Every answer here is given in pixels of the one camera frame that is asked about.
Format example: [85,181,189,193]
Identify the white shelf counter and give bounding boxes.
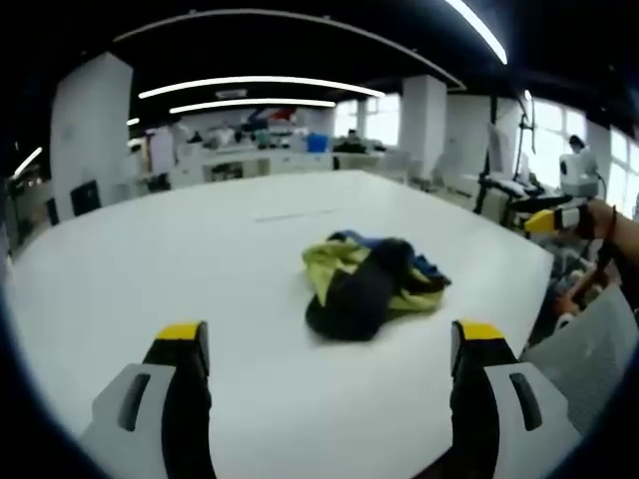
[198,148,336,185]

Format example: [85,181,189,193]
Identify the person's grey clothing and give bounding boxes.
[518,282,639,436]

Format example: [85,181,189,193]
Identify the yellow-green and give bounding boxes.
[302,229,453,343]

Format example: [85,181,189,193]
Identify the black equipment stand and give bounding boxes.
[473,93,545,217]

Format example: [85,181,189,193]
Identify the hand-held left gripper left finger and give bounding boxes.
[79,320,219,479]

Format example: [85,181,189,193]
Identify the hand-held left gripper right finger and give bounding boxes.
[448,318,583,479]

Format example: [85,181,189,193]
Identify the long ceiling light strip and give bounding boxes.
[13,146,44,180]
[169,98,337,116]
[138,75,386,100]
[442,0,509,67]

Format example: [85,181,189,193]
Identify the person's right hand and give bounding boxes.
[578,198,619,241]

